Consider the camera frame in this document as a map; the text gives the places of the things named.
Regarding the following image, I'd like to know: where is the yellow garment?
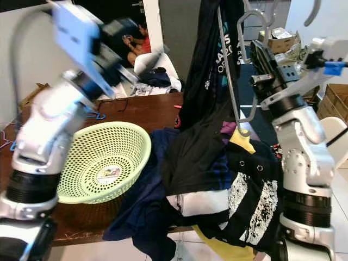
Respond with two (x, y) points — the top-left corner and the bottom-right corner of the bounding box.
(189, 128), (257, 261)

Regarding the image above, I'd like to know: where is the filled cardboard box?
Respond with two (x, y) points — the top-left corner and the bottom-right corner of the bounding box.
(257, 26), (303, 55)

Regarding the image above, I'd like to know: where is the open empty cardboard box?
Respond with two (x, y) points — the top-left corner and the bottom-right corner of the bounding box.
(314, 83), (348, 125)

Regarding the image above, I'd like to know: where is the black white striped garment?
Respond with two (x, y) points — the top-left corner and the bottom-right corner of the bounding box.
(165, 139), (287, 252)

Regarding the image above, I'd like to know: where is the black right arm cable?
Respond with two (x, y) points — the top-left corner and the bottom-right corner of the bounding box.
(325, 128), (348, 148)

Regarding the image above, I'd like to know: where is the dark and white clothes pile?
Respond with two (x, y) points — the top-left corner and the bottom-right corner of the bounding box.
(133, 68), (177, 98)

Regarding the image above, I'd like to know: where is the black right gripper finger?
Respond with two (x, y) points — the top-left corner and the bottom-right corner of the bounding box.
(248, 40), (268, 77)
(257, 43), (279, 71)

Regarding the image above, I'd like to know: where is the white plastic chair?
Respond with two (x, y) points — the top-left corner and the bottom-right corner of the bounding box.
(133, 52), (179, 97)

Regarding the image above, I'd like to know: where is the blue cable tag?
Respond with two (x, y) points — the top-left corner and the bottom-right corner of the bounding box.
(323, 61), (345, 76)

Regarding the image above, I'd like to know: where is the green plastic laundry basket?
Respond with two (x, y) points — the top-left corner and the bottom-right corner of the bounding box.
(57, 121), (152, 206)

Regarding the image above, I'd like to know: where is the dark printed garment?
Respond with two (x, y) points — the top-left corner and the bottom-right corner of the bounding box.
(162, 0), (246, 201)

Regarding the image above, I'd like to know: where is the dark wooden table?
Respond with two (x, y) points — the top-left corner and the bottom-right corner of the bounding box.
(0, 91), (188, 246)

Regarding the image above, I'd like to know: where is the person in red shirt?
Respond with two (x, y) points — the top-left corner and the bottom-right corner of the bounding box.
(121, 21), (151, 67)

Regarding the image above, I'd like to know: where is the olive plastic bag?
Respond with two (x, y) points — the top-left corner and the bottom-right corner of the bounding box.
(280, 43), (315, 66)

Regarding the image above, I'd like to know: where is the white chair with wooden legs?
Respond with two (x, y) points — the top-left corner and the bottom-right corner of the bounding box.
(318, 116), (348, 170)

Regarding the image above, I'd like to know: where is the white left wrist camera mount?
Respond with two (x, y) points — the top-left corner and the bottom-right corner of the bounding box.
(51, 2), (105, 100)

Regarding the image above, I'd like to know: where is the grey door panel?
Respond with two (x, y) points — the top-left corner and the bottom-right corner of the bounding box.
(159, 0), (202, 60)

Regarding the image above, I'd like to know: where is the blue plastic hanger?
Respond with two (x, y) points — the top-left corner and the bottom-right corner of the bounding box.
(86, 108), (108, 121)
(8, 108), (29, 154)

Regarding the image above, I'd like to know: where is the grey plastic hanger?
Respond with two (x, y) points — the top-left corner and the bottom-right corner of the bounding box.
(216, 0), (323, 138)

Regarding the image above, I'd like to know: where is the flat cardboard box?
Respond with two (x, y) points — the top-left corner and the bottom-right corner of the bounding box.
(26, 82), (51, 111)

